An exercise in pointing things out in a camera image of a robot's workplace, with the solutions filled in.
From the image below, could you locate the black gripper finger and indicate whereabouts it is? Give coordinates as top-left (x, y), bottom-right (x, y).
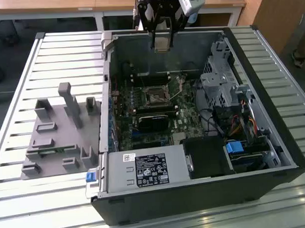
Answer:
top-left (137, 2), bottom-right (158, 50)
top-left (168, 0), bottom-right (189, 49)

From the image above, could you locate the silver CPU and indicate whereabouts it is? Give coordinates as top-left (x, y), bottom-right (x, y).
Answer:
top-left (153, 30), bottom-right (171, 54)

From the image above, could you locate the silver drive cage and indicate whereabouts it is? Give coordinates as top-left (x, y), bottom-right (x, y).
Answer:
top-left (198, 39), bottom-right (245, 109)

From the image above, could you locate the green motherboard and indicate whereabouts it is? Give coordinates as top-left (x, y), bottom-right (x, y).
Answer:
top-left (108, 72), bottom-right (207, 151)

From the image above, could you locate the black graphics card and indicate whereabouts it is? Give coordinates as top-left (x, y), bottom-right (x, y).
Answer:
top-left (137, 114), bottom-right (170, 132)

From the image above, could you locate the wooden cabinet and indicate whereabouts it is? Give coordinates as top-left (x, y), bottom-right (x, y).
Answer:
top-left (236, 0), bottom-right (305, 57)

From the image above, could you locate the wooden desk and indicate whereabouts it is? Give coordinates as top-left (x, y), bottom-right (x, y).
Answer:
top-left (0, 0), bottom-right (247, 35)

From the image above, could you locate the blue disk carrier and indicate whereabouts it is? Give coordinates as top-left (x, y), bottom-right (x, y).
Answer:
top-left (225, 140), bottom-right (244, 156)

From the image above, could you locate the person's shoe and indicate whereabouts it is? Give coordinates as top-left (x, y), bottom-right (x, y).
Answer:
top-left (291, 48), bottom-right (305, 69)

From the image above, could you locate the grey parts rack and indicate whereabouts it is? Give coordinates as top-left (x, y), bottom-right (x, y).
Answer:
top-left (17, 81), bottom-right (105, 181)

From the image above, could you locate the grey power supply unit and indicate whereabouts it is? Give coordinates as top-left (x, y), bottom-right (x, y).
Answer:
top-left (103, 143), bottom-right (192, 193)

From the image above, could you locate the green RAM stick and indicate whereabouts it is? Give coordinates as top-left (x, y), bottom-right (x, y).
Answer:
top-left (38, 146), bottom-right (76, 156)

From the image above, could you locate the blue case latch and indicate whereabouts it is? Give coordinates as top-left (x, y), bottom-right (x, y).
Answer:
top-left (86, 172), bottom-right (98, 184)

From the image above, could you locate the black PC case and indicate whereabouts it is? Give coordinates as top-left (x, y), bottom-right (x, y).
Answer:
top-left (84, 23), bottom-right (305, 227)

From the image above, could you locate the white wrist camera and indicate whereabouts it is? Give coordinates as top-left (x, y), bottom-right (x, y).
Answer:
top-left (176, 0), bottom-right (207, 18)

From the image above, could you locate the orange yellow wire bundle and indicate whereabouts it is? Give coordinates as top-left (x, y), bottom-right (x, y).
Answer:
top-left (229, 114), bottom-right (259, 137)

